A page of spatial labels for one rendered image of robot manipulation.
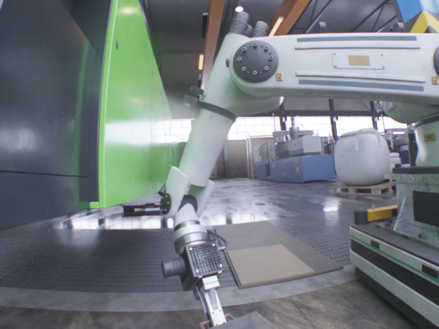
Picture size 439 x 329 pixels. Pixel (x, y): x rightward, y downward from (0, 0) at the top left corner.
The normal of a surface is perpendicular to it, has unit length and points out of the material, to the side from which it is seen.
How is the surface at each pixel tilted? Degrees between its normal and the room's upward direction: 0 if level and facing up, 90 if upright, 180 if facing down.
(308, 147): 90
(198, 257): 50
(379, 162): 90
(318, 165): 90
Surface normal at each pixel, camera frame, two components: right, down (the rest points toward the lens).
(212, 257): 0.29, -0.73
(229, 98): 0.09, 0.04
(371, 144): 0.00, -0.28
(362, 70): -0.27, -0.09
